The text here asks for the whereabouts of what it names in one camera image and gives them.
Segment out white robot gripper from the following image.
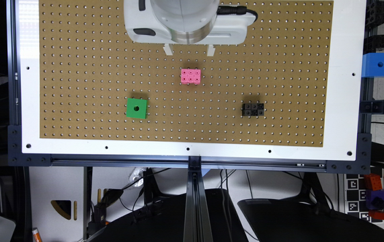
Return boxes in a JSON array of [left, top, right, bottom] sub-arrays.
[[124, 0, 257, 56]]

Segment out green cube block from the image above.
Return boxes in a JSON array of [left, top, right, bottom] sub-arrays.
[[126, 98, 147, 119]]

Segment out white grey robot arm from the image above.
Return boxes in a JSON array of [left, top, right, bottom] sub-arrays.
[[124, 0, 258, 56]]

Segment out pink studded block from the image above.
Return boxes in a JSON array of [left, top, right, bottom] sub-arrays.
[[181, 69, 201, 85]]

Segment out black studded block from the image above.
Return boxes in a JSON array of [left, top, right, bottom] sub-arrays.
[[242, 103, 265, 116]]

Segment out blue cube block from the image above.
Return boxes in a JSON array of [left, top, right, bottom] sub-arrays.
[[361, 52, 384, 77]]

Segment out orange block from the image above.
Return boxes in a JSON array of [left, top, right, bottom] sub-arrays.
[[364, 173, 383, 191]]

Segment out purple block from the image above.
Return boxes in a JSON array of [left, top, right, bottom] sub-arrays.
[[366, 190, 384, 210]]

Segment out red block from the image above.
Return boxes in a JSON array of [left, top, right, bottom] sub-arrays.
[[369, 210, 384, 220]]

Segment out brown perforated pegboard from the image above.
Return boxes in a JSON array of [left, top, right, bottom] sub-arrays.
[[40, 1, 333, 147]]

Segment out black chair left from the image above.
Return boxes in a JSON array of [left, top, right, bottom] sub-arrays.
[[89, 189, 247, 242]]

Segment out black chair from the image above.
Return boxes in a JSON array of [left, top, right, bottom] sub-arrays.
[[238, 199, 384, 242], [89, 189, 247, 242]]

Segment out black blocks stack upper right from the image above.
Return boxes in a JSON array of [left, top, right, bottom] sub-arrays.
[[363, 0, 384, 54]]

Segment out black chair right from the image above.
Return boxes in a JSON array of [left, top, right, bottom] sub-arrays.
[[238, 199, 384, 242]]

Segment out fiducial marker sheet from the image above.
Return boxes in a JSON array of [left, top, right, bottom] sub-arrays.
[[344, 174, 383, 224]]

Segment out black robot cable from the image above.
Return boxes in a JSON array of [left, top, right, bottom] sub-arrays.
[[216, 5, 259, 22]]

